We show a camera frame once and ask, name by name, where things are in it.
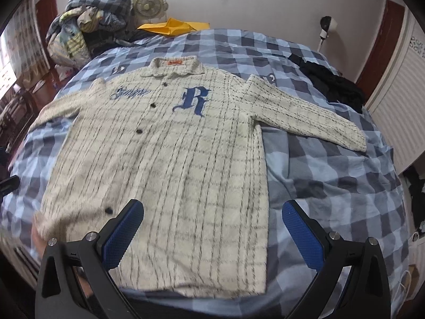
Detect cream plaid shirt jacket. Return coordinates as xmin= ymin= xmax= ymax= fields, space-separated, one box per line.
xmin=35 ymin=57 xmax=367 ymax=298

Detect yellow cloth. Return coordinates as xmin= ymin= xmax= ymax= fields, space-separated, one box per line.
xmin=138 ymin=18 xmax=210 ymax=36

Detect pile of bedding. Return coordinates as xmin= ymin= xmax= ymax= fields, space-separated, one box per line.
xmin=45 ymin=0 xmax=131 ymax=69

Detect beige box fan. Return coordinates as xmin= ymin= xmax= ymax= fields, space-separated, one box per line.
xmin=133 ymin=0 xmax=169 ymax=27

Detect white radiator cover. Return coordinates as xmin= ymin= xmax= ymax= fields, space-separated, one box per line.
xmin=366 ymin=10 xmax=424 ymax=174

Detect black clothes pile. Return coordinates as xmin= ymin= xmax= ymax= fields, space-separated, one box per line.
xmin=289 ymin=54 xmax=365 ymax=114

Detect blue checkered bed sheet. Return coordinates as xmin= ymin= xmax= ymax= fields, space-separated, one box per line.
xmin=0 ymin=28 xmax=411 ymax=318

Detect dark red door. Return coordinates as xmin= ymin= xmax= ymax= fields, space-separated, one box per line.
xmin=35 ymin=0 xmax=58 ymax=64

